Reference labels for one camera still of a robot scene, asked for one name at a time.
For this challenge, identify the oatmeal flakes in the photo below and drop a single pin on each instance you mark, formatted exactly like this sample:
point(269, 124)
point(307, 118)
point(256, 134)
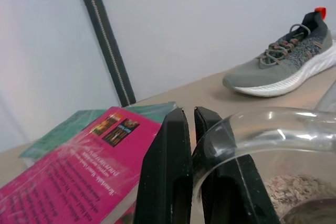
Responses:
point(296, 187)

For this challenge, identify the grey knit sneaker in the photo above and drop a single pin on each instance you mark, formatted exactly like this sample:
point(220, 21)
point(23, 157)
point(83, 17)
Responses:
point(283, 64)

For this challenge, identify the green paperback book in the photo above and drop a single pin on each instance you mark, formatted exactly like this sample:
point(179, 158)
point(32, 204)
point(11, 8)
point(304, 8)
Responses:
point(65, 127)

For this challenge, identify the black zipper strip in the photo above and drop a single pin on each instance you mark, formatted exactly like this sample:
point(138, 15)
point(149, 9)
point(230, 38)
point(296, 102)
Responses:
point(105, 37)

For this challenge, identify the pink paperback book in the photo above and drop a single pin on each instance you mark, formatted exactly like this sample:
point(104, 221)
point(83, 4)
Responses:
point(78, 166)

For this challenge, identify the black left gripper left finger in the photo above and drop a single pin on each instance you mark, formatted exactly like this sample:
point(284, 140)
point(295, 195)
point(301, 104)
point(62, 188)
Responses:
point(168, 161)

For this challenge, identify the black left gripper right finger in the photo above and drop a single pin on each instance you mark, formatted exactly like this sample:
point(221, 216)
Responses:
point(231, 182)

